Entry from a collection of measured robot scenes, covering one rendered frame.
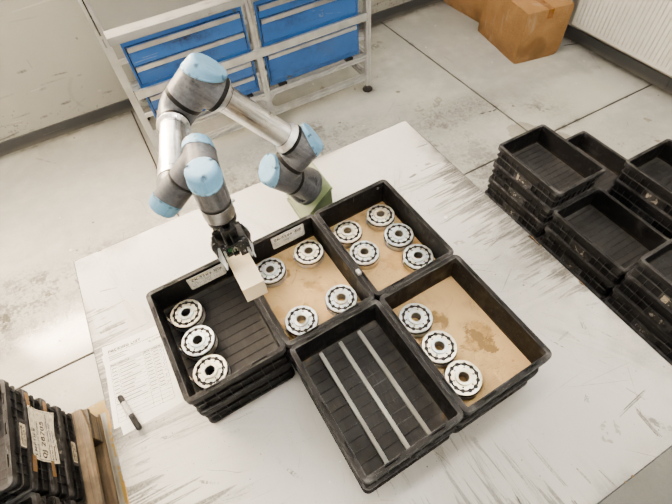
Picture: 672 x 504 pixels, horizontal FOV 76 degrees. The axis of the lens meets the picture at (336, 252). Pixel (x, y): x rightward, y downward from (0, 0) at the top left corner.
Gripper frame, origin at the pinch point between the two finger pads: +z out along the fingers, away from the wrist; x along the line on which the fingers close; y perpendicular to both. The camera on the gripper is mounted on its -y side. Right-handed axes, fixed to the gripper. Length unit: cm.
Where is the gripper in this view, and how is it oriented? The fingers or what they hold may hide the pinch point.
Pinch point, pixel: (238, 257)
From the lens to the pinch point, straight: 122.8
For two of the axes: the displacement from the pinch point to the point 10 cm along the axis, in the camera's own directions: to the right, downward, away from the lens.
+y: 4.8, 6.9, -5.3
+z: 0.6, 5.8, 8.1
